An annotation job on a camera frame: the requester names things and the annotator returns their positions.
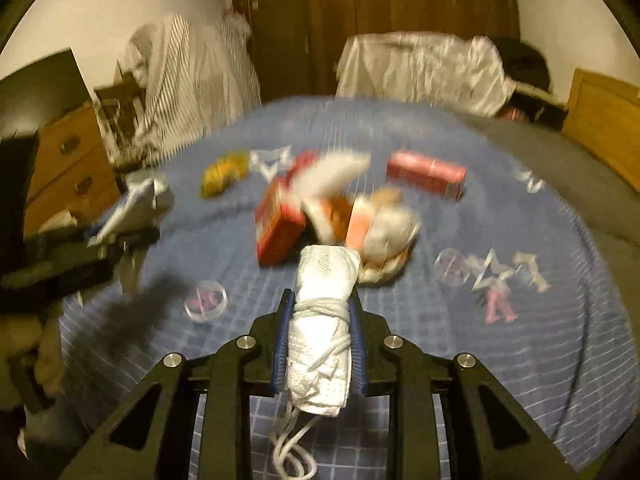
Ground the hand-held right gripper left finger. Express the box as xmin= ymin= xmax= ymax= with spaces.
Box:
xmin=59 ymin=287 xmax=297 ymax=480

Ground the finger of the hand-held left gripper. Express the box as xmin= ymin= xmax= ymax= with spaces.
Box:
xmin=0 ymin=259 xmax=123 ymax=303
xmin=27 ymin=226 xmax=162 ymax=263

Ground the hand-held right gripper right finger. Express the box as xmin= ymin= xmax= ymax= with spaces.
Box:
xmin=349 ymin=289 xmax=581 ymax=480

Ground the white mesh bundle with string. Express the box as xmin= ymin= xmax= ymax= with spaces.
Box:
xmin=271 ymin=244 xmax=362 ymax=480

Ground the white carton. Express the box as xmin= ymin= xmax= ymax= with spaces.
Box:
xmin=87 ymin=174 xmax=174 ymax=247

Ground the person's left hand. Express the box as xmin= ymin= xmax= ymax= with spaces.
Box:
xmin=0 ymin=312 xmax=67 ymax=412

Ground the wooden dresser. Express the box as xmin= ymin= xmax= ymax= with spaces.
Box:
xmin=24 ymin=102 xmax=127 ymax=237

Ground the black flat television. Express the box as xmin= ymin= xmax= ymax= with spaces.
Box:
xmin=0 ymin=49 xmax=94 ymax=137

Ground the red cigarette box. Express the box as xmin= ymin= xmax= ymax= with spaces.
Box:
xmin=254 ymin=179 xmax=307 ymax=267

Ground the orange white wrapper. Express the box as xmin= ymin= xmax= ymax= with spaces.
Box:
xmin=344 ymin=195 xmax=414 ymax=287

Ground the blue star-print blanket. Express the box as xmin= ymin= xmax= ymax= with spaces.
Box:
xmin=59 ymin=95 xmax=629 ymax=480

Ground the yellow crumpled wrapper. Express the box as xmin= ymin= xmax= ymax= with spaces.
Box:
xmin=201 ymin=153 xmax=250 ymax=197

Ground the red round lid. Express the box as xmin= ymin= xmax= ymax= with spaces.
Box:
xmin=286 ymin=151 xmax=321 ymax=182

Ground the striped cloth cover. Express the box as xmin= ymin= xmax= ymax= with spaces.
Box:
xmin=117 ymin=10 xmax=262 ymax=162

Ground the pink rectangular box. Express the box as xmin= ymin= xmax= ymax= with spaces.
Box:
xmin=386 ymin=150 xmax=468 ymax=201

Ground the dark wooden door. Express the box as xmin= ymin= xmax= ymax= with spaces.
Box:
xmin=230 ymin=0 xmax=314 ymax=97

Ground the white sheet cover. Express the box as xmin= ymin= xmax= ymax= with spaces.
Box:
xmin=335 ymin=31 xmax=517 ymax=117

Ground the black clothing pile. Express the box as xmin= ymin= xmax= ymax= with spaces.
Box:
xmin=492 ymin=37 xmax=569 ymax=129

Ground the wooden headboard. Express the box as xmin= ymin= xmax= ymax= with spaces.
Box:
xmin=562 ymin=67 xmax=640 ymax=182

